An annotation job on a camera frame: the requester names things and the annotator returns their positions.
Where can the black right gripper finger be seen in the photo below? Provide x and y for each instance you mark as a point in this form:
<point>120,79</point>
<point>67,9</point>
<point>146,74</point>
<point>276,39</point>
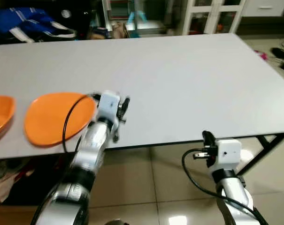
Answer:
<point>208,138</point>

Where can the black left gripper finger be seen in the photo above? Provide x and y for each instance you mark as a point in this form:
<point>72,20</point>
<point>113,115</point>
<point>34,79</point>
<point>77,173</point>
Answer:
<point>119,104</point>
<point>126,105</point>

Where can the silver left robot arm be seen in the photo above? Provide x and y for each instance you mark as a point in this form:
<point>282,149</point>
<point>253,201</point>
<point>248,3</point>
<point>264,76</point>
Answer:
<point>92,145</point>

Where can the black metal table leg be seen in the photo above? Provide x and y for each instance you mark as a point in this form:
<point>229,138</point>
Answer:
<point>268,147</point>

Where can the orange oval plate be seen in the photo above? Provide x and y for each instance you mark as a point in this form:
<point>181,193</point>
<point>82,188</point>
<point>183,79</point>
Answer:
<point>50,119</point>

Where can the glass door display cabinet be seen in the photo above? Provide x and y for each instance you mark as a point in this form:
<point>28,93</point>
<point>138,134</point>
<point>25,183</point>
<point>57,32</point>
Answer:
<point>132,16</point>

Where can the pink object on floor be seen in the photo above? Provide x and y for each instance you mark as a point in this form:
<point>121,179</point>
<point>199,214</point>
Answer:
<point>262,55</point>

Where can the orange bowl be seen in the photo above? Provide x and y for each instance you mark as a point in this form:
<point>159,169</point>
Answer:
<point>0,113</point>

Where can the pile of pale clothes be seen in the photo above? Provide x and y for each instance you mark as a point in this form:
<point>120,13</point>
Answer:
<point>5,180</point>

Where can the white cabinet with drawer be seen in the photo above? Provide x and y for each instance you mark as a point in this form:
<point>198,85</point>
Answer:
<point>264,7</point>

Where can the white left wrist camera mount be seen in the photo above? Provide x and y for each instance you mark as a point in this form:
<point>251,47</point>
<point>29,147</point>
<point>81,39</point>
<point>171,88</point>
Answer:
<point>108,105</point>

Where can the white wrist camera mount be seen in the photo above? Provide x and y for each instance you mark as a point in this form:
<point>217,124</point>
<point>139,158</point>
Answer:
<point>108,105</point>
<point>228,152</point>

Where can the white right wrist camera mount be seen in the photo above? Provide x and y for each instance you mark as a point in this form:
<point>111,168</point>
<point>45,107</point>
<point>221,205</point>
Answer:
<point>228,152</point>

